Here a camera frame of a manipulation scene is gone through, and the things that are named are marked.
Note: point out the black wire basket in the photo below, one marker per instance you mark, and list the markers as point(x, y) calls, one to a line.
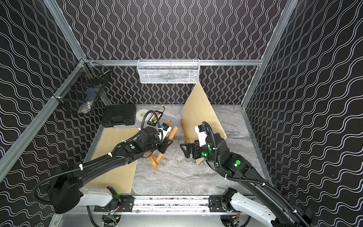
point(85, 89)

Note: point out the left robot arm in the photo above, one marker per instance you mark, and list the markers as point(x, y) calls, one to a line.
point(64, 188)

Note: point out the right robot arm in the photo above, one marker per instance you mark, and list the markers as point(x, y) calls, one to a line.
point(272, 210)

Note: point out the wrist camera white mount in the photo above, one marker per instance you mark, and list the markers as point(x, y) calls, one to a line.
point(163, 131)
point(201, 135)

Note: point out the large wooden easel frame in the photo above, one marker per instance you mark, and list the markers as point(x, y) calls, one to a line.
point(161, 149)

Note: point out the white wire mesh basket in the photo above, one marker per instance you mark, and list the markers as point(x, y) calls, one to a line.
point(168, 71)

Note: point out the black charger board with cable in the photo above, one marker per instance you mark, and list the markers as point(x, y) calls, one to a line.
point(154, 118)

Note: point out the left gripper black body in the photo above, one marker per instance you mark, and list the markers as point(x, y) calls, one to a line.
point(163, 143)

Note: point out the black plastic tool case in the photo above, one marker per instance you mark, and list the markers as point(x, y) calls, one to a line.
point(119, 114)

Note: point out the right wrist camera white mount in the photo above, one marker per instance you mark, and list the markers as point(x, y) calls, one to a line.
point(201, 135)

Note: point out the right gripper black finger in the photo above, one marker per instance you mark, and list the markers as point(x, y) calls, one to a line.
point(194, 156)
point(188, 148)

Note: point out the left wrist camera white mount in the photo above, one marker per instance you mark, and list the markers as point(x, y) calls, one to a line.
point(163, 131)

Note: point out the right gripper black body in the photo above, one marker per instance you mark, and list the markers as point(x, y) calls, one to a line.
point(204, 153)

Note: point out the white tape roll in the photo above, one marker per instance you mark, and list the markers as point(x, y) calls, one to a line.
point(141, 114)

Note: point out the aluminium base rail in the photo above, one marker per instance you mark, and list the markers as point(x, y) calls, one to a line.
point(163, 204)

